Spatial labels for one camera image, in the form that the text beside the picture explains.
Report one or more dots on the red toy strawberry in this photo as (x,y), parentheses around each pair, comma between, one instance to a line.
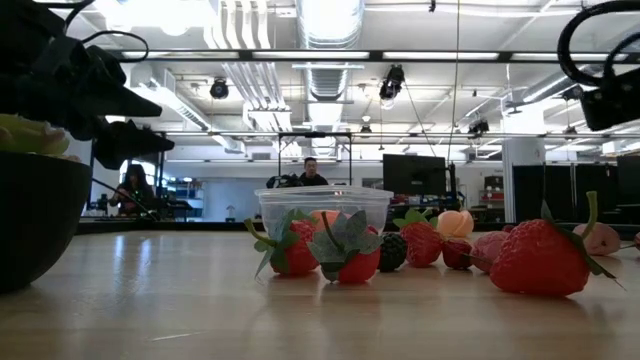
(540,260)
(424,245)
(360,267)
(300,255)

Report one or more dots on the small pink toy fruit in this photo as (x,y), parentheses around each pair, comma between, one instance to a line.
(637,241)

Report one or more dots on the white pillar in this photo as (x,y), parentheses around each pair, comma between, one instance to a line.
(522,150)

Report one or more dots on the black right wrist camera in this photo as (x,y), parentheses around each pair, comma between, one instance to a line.
(615,105)

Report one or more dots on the orange toy peach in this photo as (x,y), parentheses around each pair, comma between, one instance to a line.
(455,224)

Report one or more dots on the black background robot arm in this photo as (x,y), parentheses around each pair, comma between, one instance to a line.
(285,181)

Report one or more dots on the black background rig frame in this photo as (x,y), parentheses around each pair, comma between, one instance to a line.
(315,134)

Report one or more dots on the clear plastic tupperware container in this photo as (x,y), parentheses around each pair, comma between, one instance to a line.
(325,197)

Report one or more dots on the black ceiling spotlight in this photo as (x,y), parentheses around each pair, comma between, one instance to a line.
(392,82)
(573,92)
(219,90)
(479,127)

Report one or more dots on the dark toy blackberry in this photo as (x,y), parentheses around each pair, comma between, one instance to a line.
(393,252)

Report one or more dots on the black aluminium rig frame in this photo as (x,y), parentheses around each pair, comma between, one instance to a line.
(175,226)

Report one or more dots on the dark red toy raspberry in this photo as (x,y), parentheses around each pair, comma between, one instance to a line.
(456,254)

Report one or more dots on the black overhead light beam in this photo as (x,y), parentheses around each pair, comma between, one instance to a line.
(505,55)

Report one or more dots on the seated person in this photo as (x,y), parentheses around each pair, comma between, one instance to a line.
(134,192)

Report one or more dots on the dark screen panel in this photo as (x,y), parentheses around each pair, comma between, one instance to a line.
(629,180)

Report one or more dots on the black plant pot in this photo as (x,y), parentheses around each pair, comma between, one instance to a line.
(35,225)

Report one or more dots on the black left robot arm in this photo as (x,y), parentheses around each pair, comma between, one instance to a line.
(25,35)

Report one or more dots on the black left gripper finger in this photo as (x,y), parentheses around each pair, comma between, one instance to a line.
(125,145)
(130,105)

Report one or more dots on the black partition panels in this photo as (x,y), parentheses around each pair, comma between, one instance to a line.
(560,195)

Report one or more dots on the pale pink toy fruit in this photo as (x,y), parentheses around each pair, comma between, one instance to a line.
(602,240)

